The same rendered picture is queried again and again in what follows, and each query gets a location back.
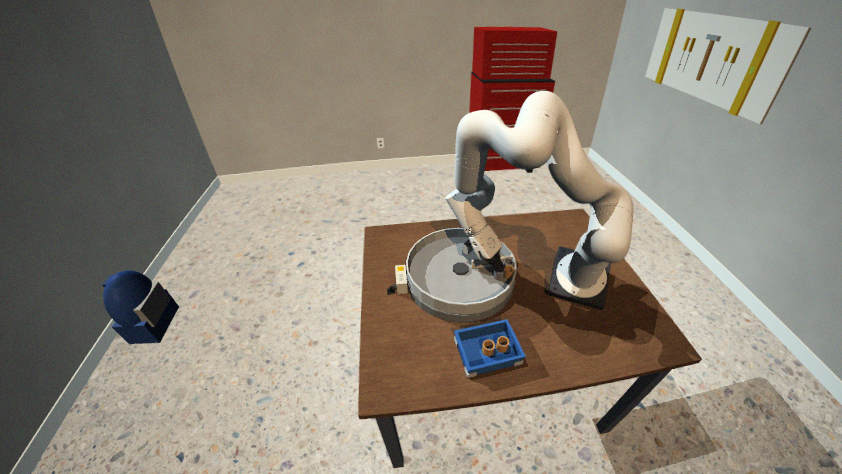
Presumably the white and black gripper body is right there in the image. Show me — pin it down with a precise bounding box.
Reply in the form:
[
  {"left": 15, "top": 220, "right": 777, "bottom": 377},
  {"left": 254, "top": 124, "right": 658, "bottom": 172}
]
[{"left": 468, "top": 225, "right": 502, "bottom": 261}]

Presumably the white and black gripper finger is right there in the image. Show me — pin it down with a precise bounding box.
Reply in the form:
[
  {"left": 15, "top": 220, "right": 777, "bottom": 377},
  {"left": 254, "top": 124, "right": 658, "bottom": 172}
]
[
  {"left": 493, "top": 248, "right": 505, "bottom": 269},
  {"left": 479, "top": 251, "right": 503, "bottom": 272}
]

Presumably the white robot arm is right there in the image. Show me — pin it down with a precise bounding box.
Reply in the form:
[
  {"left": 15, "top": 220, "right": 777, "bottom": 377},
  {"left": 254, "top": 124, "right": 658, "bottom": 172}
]
[{"left": 445, "top": 91, "right": 633, "bottom": 298}]

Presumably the blue plastic crate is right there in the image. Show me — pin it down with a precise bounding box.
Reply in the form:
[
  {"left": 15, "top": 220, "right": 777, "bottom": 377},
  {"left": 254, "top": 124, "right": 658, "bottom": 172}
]
[{"left": 454, "top": 319, "right": 526, "bottom": 378}]

